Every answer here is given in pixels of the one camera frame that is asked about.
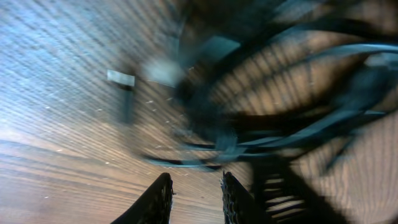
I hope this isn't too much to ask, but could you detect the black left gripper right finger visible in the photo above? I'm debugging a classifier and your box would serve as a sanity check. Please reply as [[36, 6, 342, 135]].
[[221, 172, 264, 224]]

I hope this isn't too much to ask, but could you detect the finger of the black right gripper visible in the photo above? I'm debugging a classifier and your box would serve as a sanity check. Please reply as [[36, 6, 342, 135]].
[[251, 157, 349, 224]]

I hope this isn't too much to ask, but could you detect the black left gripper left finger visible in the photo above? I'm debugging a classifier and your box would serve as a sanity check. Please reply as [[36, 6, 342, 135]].
[[111, 172, 174, 224]]

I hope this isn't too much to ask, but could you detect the black USB cable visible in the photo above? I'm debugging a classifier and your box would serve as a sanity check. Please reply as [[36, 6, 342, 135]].
[[107, 0, 398, 172]]

